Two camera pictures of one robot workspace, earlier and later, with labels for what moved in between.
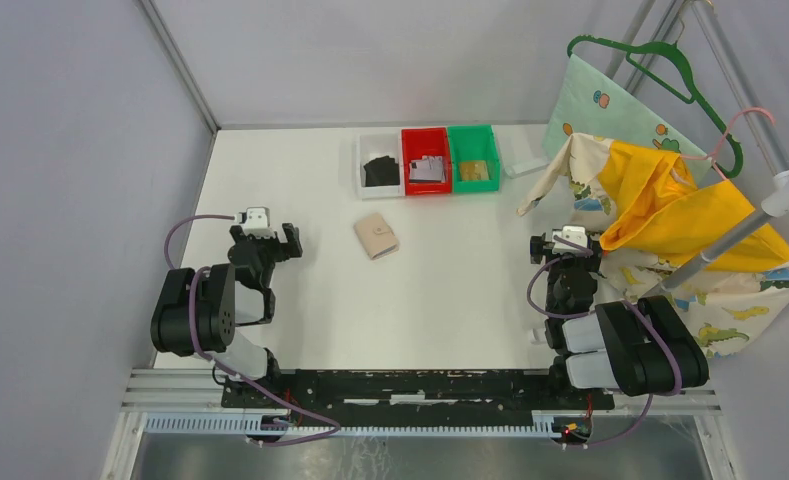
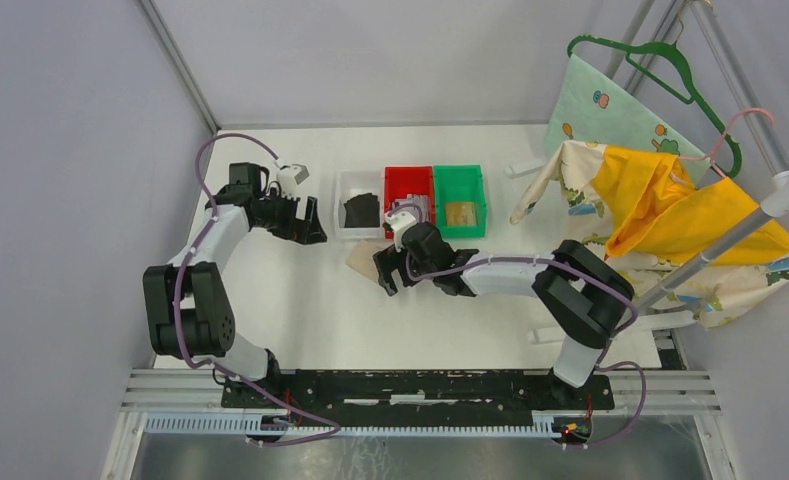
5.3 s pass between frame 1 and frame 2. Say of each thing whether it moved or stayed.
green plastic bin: moved
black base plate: stayed
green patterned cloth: stayed
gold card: moved
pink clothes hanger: stayed
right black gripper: moved
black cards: moved
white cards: moved
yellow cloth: stayed
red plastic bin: moved
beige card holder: moved
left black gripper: moved
